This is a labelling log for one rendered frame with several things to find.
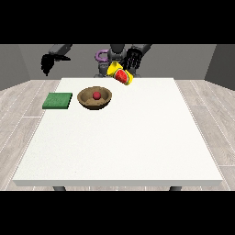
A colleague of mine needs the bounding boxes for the green square pad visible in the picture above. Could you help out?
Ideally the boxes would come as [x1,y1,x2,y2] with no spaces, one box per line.
[41,92,73,110]

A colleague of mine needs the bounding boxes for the brown wooden bowl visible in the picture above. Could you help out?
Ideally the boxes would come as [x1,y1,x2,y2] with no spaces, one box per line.
[76,86,113,111]

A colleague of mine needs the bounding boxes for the grey robot trunk purple rings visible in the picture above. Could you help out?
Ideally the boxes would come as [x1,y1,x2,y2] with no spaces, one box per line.
[94,44,142,79]

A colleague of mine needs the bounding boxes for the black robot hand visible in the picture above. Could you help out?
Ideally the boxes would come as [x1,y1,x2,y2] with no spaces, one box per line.
[40,53,72,77]
[123,46,143,73]

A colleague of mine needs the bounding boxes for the yellow cup with melon print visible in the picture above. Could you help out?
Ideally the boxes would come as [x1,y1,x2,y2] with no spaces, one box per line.
[106,62,134,86]

